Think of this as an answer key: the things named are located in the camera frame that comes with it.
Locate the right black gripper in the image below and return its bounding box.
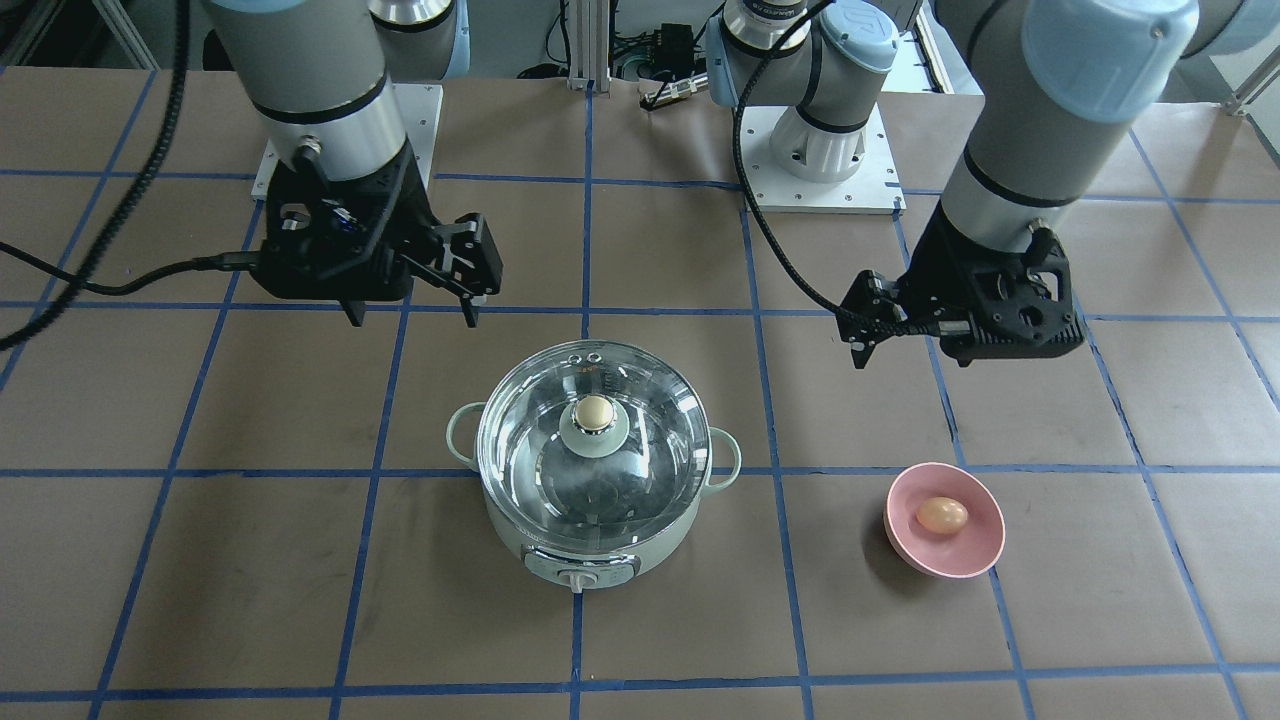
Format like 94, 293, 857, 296
250, 140, 483, 329

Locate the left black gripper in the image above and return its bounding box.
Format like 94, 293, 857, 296
847, 208, 1085, 370

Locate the brown egg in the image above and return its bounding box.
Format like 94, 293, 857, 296
915, 496, 970, 536

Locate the glass pot lid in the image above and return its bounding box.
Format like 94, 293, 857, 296
471, 340, 713, 547

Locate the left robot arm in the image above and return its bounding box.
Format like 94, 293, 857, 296
705, 1, 1277, 369

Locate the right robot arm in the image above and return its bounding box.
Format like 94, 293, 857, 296
204, 1, 503, 327

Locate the mint green electric pot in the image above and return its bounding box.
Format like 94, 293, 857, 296
445, 340, 742, 594

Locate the pink bowl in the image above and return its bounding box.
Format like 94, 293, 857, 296
883, 462, 1006, 579

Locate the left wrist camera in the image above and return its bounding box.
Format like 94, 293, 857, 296
837, 269, 906, 350

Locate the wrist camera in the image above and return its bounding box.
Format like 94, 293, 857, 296
429, 211, 504, 299
837, 269, 906, 350

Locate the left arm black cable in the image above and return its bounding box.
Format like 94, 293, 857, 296
733, 0, 946, 336

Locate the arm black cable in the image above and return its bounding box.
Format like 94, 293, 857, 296
733, 0, 946, 336
0, 0, 262, 351

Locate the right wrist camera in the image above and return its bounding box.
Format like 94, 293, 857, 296
429, 211, 504, 299

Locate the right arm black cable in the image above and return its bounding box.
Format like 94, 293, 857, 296
0, 0, 262, 351

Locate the aluminium frame post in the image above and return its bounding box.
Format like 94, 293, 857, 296
564, 1, 613, 95

